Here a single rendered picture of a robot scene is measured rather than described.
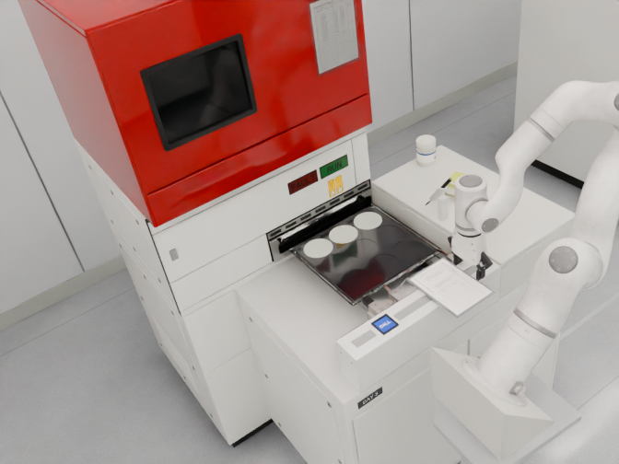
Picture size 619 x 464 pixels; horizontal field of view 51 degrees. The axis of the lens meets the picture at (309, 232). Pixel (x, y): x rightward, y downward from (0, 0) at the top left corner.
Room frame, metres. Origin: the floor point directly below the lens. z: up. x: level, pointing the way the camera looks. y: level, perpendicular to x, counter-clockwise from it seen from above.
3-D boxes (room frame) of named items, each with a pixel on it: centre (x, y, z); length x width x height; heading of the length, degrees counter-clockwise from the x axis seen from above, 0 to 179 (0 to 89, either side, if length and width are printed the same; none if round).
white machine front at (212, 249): (1.78, 0.11, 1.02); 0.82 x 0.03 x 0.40; 118
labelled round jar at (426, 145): (2.03, -0.47, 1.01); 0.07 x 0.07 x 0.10
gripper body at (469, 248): (1.42, -0.45, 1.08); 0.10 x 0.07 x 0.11; 29
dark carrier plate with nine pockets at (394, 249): (1.68, -0.17, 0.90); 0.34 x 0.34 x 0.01; 28
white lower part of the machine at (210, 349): (2.08, 0.27, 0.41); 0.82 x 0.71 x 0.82; 118
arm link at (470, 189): (1.41, -0.45, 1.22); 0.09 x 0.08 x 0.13; 10
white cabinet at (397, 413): (1.62, -0.29, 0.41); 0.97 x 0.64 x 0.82; 118
